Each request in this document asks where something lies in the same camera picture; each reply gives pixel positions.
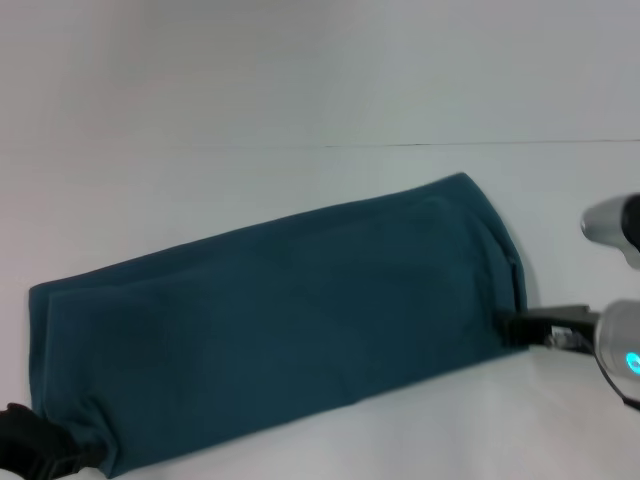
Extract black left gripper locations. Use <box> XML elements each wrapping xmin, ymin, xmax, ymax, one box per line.
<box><xmin>0</xmin><ymin>402</ymin><xmax>110</xmax><ymax>480</ymax></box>

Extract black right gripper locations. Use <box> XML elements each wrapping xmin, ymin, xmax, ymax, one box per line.
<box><xmin>493</xmin><ymin>303</ymin><xmax>602</xmax><ymax>357</ymax></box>

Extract teal blue shirt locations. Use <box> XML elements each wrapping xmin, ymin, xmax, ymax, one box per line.
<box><xmin>28</xmin><ymin>172</ymin><xmax>531</xmax><ymax>480</ymax></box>

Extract silver stud on right gripper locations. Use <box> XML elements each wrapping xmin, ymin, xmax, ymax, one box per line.
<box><xmin>547</xmin><ymin>327</ymin><xmax>584</xmax><ymax>350</ymax></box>

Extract thin dark right arm cable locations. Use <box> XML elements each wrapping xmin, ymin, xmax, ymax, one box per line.
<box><xmin>593</xmin><ymin>353</ymin><xmax>640</xmax><ymax>407</ymax></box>

